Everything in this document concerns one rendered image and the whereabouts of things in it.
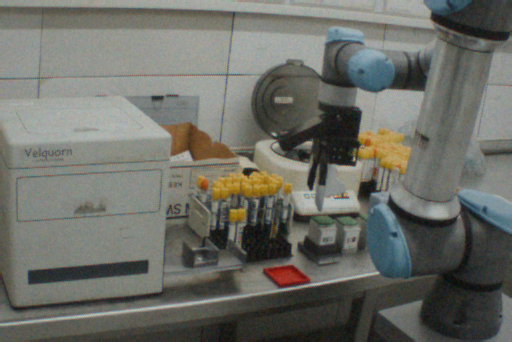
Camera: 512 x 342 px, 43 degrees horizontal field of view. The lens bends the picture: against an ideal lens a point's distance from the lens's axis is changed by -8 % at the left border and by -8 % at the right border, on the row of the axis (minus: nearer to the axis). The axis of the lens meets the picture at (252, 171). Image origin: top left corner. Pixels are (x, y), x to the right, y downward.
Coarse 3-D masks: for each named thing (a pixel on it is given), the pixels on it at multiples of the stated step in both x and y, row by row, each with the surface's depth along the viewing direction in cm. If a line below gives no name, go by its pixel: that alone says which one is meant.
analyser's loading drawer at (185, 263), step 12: (192, 252) 125; (204, 252) 131; (216, 252) 127; (228, 252) 133; (240, 252) 130; (168, 264) 125; (180, 264) 126; (192, 264) 125; (204, 264) 126; (216, 264) 127; (228, 264) 128; (240, 264) 129
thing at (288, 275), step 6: (264, 270) 135; (270, 270) 136; (276, 270) 136; (282, 270) 137; (288, 270) 137; (294, 270) 137; (300, 270) 136; (270, 276) 133; (276, 276) 134; (282, 276) 134; (288, 276) 134; (294, 276) 135; (300, 276) 135; (306, 276) 134; (276, 282) 131; (282, 282) 131; (288, 282) 131; (294, 282) 131; (300, 282) 132; (306, 282) 133
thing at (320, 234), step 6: (312, 222) 144; (312, 228) 144; (318, 228) 142; (324, 228) 142; (330, 228) 142; (336, 228) 143; (312, 234) 144; (318, 234) 142; (324, 234) 142; (330, 234) 142; (318, 240) 142; (324, 240) 142; (330, 240) 143
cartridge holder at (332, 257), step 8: (304, 240) 146; (312, 240) 144; (304, 248) 146; (312, 248) 143; (320, 248) 142; (328, 248) 143; (336, 248) 144; (312, 256) 143; (320, 256) 142; (328, 256) 142; (336, 256) 143
